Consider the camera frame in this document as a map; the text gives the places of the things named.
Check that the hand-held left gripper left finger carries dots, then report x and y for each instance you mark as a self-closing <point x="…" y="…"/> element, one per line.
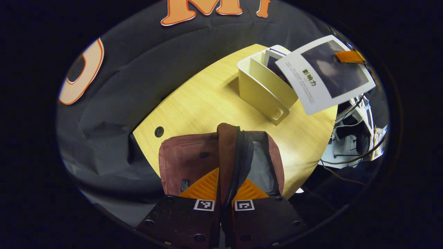
<point x="180" y="218"/>

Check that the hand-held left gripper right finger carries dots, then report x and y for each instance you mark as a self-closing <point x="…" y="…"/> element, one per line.
<point x="263" y="221"/>

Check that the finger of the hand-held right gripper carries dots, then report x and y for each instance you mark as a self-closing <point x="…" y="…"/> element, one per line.
<point x="349" y="57"/>

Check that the white book with dark photo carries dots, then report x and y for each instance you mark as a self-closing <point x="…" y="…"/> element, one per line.
<point x="311" y="90"/>

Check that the maroon schoolbag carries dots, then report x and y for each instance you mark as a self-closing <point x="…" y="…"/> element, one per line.
<point x="187" y="159"/>

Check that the book with blue cover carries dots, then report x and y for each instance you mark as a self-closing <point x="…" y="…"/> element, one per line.
<point x="273" y="62"/>

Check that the white bookshelf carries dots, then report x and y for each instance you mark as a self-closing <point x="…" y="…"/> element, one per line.
<point x="259" y="90"/>

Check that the black desk grommet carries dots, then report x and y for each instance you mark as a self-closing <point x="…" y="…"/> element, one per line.
<point x="159" y="131"/>

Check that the white electronic device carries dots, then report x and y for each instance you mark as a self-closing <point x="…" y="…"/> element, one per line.
<point x="342" y="152"/>

